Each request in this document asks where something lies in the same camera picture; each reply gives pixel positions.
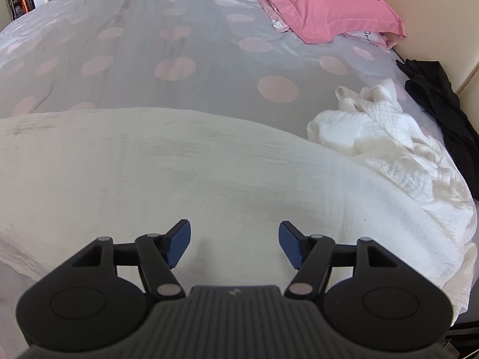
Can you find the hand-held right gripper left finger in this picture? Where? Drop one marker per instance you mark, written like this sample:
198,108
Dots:
179,243

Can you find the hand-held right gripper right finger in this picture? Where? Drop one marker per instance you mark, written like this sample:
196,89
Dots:
290,245

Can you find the white crinkle pants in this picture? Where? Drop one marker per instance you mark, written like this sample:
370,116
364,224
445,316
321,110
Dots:
149,179

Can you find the crumpled white crinkle garment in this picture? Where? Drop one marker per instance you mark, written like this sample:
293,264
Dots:
374,127

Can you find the bed with polka dot sheet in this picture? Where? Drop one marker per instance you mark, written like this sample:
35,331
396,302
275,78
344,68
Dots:
131,45

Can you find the black garment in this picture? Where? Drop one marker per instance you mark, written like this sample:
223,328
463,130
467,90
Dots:
434,89

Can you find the pink pillow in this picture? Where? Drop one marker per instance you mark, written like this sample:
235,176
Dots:
329,3

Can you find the beige padded headboard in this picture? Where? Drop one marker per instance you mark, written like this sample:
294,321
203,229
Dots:
441,26

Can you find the orange stool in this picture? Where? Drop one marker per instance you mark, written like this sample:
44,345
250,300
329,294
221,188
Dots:
26,2

